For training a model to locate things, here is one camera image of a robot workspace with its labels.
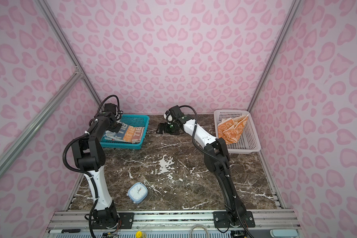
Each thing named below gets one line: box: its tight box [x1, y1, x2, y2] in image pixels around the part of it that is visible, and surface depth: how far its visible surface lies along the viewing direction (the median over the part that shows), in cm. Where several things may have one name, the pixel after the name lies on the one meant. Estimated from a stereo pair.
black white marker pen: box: [48, 228, 81, 234], surface depth 72 cm
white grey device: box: [269, 229, 298, 238], surface depth 69 cm
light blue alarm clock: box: [127, 181, 149, 204], surface depth 82 cm
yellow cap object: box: [135, 230, 147, 238], surface depth 64 cm
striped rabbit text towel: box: [104, 122, 145, 144], surface depth 105 cm
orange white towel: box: [217, 114, 249, 145], surface depth 111 cm
